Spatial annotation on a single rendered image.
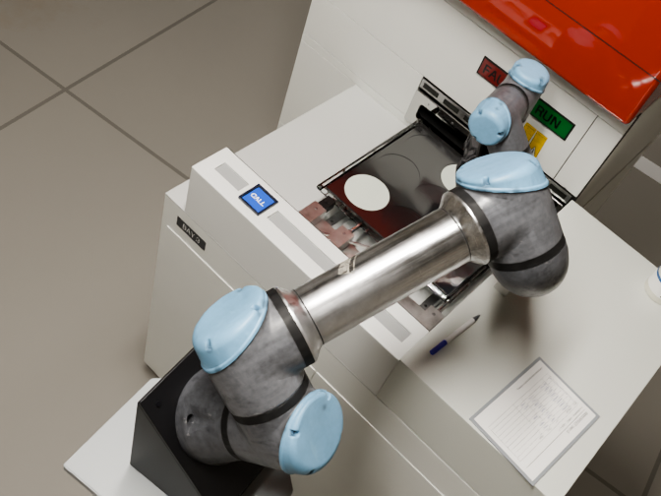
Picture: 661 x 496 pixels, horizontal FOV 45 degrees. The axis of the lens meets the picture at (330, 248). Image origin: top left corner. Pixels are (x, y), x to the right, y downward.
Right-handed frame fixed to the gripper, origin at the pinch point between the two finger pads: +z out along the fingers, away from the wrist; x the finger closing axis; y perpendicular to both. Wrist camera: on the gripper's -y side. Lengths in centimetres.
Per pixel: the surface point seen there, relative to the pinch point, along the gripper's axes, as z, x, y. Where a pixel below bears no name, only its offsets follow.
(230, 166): -5, 50, -15
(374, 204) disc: 1.3, 19.2, -8.2
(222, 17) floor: 91, 79, 155
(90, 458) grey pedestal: 9, 58, -73
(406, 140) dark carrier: 1.3, 13.9, 14.0
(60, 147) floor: 91, 113, 61
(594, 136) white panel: -21.7, -20.0, 5.8
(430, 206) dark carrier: 1.4, 6.8, -4.1
